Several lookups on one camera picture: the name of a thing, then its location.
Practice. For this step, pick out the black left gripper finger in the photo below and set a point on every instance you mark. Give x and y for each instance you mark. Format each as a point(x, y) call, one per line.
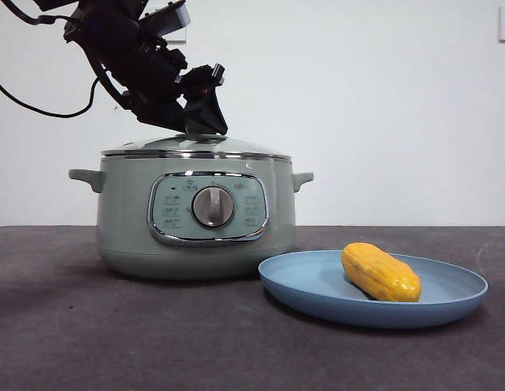
point(205, 110)
point(163, 116)

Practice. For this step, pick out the glass lid with green knob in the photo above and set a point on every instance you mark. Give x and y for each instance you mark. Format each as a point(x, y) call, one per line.
point(155, 146)

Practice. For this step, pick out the yellow corn cob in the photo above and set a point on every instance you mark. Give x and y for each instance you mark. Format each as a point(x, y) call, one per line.
point(378, 273)

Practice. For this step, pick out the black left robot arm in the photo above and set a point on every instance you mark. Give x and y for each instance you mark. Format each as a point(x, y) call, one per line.
point(114, 40)

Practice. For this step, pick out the pale green electric steamer pot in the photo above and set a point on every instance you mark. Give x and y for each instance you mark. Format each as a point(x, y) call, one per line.
point(122, 212)

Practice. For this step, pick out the blue round plate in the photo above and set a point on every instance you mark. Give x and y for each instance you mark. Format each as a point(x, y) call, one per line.
point(309, 281)

